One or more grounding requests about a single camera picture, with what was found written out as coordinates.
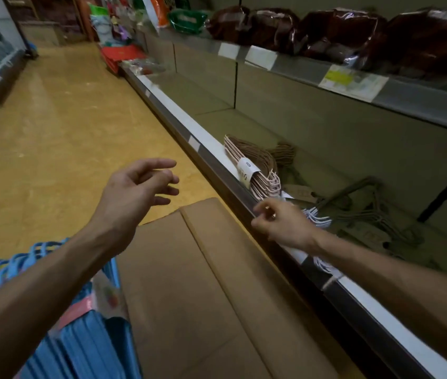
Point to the person's left forearm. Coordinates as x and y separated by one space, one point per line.
30 303

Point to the small brown cardboard box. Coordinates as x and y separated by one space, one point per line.
40 34

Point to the person's right hand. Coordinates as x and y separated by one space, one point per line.
290 226

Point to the white bucket stack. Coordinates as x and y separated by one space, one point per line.
100 27

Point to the clear wrapped packet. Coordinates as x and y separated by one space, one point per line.
142 67

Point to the rose gold metal hanger bundle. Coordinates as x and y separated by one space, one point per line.
247 169

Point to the orange printed bag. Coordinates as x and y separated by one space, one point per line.
158 11

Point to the row of brown wrapped packets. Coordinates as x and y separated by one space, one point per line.
345 35

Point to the person's right forearm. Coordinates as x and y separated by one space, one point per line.
405 296

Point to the pile of colourful small goods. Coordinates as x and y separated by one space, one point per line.
125 23

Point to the person's left hand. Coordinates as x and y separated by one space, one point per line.
129 201

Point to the grey store shelf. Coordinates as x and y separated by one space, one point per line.
326 134

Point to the blue plastic item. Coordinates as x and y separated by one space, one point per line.
32 49

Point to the flattened brown cardboard box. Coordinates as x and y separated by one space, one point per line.
207 303

